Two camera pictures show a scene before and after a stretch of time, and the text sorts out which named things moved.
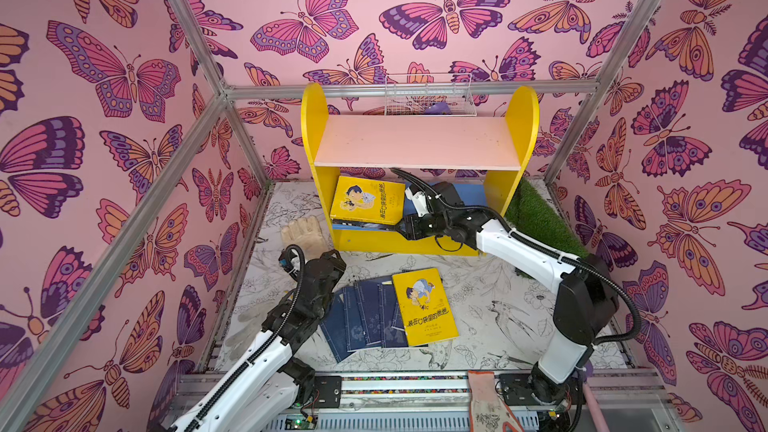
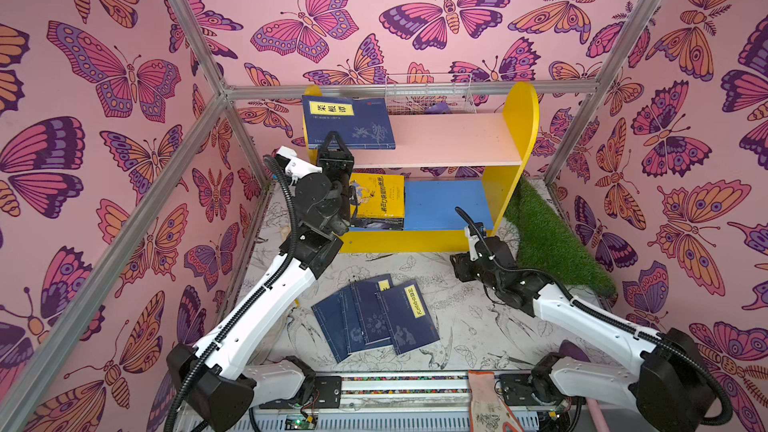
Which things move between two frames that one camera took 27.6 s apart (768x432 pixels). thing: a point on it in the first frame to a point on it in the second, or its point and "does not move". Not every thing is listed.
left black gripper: (332, 268) to (330, 166)
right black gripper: (409, 227) to (470, 267)
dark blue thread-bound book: (334, 326) does not move
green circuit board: (301, 424) does not move
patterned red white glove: (488, 411) does not move
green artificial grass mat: (532, 216) does not move
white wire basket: (429, 95) does not move
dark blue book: (368, 294) to (406, 316)
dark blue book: (393, 330) to (363, 122)
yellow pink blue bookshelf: (416, 183) does not move
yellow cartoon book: (423, 307) to (379, 195)
